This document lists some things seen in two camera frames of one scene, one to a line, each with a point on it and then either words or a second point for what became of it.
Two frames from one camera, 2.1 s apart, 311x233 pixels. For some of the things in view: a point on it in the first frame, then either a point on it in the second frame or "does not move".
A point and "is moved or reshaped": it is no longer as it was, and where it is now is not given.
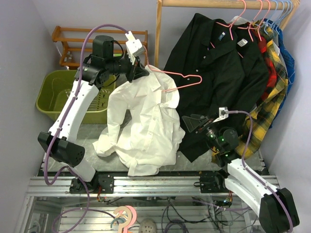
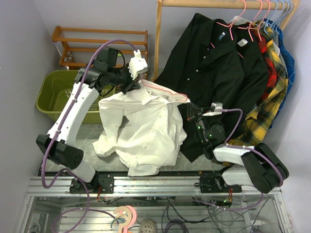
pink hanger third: [262, 21] does not move
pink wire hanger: [173, 73] -> [186, 98]
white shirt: [144, 130] is moved or reshaped
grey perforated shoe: [147, 225] does not move
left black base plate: [101, 184] does not move
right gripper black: [193, 122] -> [194, 112]
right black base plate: [213, 183] does not move
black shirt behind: [256, 71] does not move
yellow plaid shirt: [258, 122] does not move
